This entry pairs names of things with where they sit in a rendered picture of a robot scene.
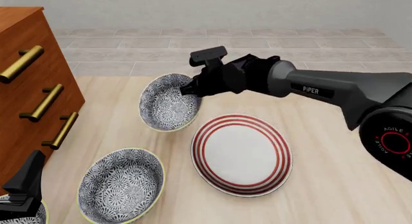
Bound brass drawer handle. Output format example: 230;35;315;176
0;44;45;84
19;83;64;123
41;111;80;151

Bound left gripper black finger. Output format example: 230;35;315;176
1;149;46;194

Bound wooden cabinet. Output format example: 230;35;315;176
0;6;86;196

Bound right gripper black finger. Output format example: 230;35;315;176
180;82;203;98
192;73;209;84

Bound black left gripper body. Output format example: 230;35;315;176
0;191;43;224

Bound white plate with red rings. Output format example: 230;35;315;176
190;114;294;198

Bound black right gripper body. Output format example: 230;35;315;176
196;63;246;98

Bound patterned black and white bowl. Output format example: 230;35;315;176
0;193;50;224
138;73;203;133
76;147;167;224

